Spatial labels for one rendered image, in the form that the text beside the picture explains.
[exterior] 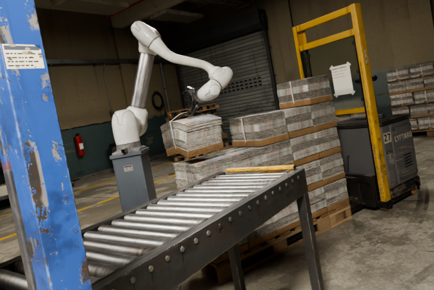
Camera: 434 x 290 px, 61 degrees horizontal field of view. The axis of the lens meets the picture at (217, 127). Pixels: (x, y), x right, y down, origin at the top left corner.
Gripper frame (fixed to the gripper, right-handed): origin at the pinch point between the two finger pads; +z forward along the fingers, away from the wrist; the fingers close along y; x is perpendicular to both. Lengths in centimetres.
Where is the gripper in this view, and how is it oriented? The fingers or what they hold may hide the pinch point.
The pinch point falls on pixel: (185, 102)
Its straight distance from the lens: 264.1
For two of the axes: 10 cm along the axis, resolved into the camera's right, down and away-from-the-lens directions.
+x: 8.3, -1.6, 5.4
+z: -5.2, 1.4, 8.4
